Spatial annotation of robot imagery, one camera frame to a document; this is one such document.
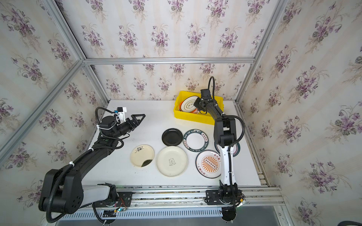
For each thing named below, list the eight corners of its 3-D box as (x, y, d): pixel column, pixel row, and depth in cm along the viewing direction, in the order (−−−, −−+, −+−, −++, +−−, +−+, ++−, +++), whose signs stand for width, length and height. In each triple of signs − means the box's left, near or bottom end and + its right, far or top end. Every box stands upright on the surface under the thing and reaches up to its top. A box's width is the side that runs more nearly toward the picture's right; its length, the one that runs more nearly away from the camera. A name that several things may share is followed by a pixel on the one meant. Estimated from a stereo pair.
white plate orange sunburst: (196, 178, 82) (196, 177, 81) (194, 151, 93) (194, 149, 92) (222, 178, 83) (223, 177, 81) (218, 151, 93) (218, 150, 92)
